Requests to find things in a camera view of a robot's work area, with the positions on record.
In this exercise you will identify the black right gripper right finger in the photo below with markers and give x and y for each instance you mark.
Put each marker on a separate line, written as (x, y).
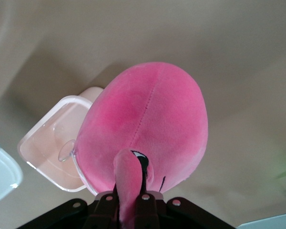
(150, 210)

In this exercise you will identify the pink translucent storage box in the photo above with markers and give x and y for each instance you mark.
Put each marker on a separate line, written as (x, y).
(45, 143)

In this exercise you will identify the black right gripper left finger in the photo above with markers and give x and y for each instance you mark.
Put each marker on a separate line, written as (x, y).
(105, 210)

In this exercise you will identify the pink plush toy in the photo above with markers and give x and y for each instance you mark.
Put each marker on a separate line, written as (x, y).
(145, 114)

